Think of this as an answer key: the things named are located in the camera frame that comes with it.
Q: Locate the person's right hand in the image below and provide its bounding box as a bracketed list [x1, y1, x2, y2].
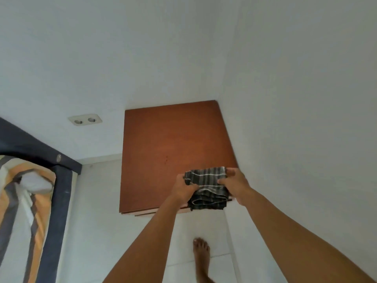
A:
[217, 168, 254, 207]

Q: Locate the person's left hand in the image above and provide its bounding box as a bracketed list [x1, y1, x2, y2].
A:
[170, 174, 200, 207]

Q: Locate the grey striped cloth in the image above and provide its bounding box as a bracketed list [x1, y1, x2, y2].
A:
[183, 166, 230, 211]

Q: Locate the person's right forearm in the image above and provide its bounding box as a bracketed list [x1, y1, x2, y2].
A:
[242, 187, 375, 283]

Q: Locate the person's left forearm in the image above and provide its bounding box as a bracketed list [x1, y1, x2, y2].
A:
[102, 195, 189, 283]

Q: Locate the brown wooden cabinet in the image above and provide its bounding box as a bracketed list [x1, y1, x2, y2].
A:
[119, 100, 239, 217]

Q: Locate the person's bare foot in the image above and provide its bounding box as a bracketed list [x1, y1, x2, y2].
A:
[193, 238, 215, 283]

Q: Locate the striped orange grey bedsheet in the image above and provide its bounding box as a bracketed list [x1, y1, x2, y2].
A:
[0, 155, 57, 283]

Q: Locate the white double wall socket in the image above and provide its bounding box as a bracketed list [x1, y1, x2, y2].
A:
[68, 114, 103, 126]

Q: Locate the dark blue bed frame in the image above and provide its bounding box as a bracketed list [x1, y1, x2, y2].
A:
[0, 117, 82, 283]

